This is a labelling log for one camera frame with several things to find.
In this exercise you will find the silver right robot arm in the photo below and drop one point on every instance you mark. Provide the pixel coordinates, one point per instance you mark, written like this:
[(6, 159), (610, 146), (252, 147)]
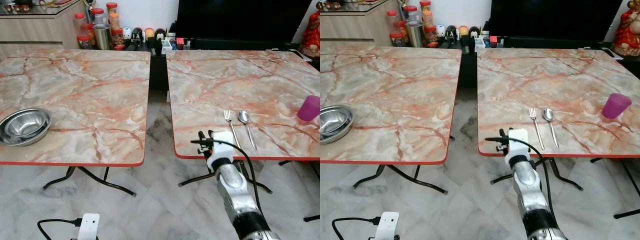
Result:
[(531, 196), (236, 192)]

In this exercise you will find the black metal table legs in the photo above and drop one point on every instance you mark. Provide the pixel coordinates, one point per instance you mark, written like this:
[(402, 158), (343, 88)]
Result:
[(565, 177), (200, 178), (90, 176), (400, 174)]

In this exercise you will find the silver metal fork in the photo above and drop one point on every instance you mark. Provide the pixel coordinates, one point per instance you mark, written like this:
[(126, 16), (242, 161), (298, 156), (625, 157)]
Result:
[(229, 120), (534, 117)]

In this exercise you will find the silver metal spoon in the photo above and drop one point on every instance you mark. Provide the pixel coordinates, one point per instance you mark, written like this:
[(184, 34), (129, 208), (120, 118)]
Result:
[(548, 114), (244, 117)]

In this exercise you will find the small red box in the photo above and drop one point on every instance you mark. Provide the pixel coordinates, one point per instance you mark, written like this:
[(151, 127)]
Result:
[(180, 42), (493, 40)]

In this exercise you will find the purple plastic cup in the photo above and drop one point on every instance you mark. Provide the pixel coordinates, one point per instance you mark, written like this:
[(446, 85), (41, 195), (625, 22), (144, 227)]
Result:
[(309, 109), (615, 106)]

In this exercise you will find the small yellow toy figure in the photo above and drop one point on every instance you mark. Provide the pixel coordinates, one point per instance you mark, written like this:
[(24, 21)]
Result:
[(463, 31), (149, 34)]

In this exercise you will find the small white toy figure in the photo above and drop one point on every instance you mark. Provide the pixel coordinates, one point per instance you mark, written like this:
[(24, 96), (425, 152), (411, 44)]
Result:
[(127, 33), (440, 31)]

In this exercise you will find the black flat television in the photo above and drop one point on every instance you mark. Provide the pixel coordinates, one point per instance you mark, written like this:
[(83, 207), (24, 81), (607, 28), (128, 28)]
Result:
[(240, 20), (550, 17)]

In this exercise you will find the stainless steel bowl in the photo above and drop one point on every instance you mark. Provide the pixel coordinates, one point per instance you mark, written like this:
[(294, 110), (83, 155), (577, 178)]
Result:
[(31, 142), (334, 120), (25, 122), (340, 138)]

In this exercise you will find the steel tumbler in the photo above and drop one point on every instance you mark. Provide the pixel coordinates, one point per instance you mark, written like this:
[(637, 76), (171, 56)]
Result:
[(415, 35), (102, 37)]

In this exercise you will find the red seated figurine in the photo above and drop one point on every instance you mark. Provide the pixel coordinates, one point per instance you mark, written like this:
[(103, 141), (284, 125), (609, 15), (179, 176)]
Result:
[(627, 31), (311, 36)]

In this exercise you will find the beige wooden cabinet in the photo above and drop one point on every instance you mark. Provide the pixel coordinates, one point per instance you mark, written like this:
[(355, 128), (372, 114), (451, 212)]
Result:
[(35, 27), (350, 25)]

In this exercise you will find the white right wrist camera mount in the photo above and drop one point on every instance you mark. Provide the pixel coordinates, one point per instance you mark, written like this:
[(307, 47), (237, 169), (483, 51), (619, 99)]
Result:
[(518, 147), (221, 150)]

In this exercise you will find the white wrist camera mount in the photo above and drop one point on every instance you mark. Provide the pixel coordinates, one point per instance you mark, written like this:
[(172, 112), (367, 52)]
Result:
[(518, 147), (89, 227), (221, 150), (387, 227)]

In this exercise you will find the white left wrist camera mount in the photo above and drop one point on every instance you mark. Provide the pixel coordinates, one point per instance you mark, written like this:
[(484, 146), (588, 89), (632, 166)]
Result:
[(89, 227), (387, 227)]

